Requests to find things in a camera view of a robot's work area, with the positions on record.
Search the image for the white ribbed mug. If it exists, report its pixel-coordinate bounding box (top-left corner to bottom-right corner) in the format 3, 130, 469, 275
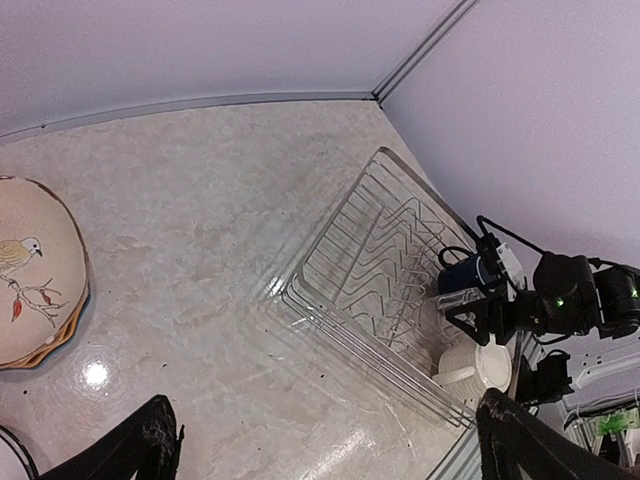
432, 340, 512, 402

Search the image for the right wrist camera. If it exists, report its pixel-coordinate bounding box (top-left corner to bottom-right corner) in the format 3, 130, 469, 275
476, 215, 526, 302

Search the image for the front aluminium frame rail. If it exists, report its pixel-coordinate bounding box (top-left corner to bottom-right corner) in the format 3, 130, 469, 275
427, 429, 482, 480

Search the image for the metal wire dish rack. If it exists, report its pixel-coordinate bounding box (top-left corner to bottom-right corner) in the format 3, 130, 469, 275
282, 147, 477, 428

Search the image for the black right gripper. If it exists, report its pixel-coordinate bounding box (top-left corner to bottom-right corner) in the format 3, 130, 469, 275
444, 291, 543, 345

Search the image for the dark blue cup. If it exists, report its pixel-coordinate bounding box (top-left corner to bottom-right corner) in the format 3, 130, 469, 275
437, 246, 495, 294

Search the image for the cream bird pattern plate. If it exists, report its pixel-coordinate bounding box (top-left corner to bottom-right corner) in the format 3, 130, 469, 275
1, 176, 90, 371

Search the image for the teal and white bowl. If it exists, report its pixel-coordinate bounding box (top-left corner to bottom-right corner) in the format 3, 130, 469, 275
1, 426, 38, 480

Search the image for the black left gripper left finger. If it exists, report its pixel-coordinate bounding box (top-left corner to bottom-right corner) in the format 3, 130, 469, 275
40, 395, 184, 479

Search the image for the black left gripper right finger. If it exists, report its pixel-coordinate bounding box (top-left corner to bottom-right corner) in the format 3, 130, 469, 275
476, 388, 635, 479

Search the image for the right aluminium frame post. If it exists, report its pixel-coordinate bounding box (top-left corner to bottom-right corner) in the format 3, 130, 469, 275
371, 0, 480, 107

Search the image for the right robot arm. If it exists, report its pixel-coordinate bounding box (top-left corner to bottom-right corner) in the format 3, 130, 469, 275
444, 251, 639, 346

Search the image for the clear glass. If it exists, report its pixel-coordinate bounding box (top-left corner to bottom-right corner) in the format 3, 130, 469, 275
418, 288, 485, 340

